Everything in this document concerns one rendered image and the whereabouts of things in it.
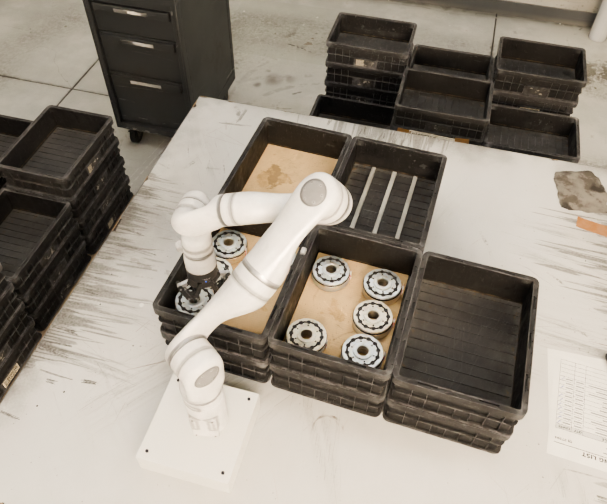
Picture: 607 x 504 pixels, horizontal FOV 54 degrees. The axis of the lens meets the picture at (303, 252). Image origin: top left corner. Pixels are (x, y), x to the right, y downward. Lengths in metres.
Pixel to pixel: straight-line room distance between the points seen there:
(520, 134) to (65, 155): 2.01
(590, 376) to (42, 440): 1.42
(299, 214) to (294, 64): 2.88
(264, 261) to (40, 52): 3.39
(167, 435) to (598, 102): 3.28
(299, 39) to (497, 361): 3.05
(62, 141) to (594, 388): 2.18
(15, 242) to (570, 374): 1.99
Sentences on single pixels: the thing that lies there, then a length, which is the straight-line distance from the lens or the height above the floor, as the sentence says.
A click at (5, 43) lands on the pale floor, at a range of 4.57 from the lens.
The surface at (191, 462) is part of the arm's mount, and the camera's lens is 1.49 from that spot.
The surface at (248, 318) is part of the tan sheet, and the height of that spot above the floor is 0.83.
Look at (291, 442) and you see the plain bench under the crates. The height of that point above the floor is 0.70.
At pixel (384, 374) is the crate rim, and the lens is 1.39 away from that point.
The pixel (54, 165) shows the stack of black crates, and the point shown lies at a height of 0.49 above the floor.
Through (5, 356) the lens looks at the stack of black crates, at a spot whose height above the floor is 0.27.
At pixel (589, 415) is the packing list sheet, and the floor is 0.70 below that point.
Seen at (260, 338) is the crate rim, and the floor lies 0.93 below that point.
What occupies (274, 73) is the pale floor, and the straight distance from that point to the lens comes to 3.90.
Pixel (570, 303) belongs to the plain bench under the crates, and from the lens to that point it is 1.94.
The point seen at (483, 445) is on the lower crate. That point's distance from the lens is 1.60.
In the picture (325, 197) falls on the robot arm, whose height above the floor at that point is 1.35.
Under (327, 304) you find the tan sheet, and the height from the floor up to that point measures 0.83.
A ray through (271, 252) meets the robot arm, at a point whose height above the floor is 1.26.
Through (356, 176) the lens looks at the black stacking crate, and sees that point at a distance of 1.95.
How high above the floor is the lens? 2.14
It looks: 50 degrees down
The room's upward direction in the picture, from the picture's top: 1 degrees clockwise
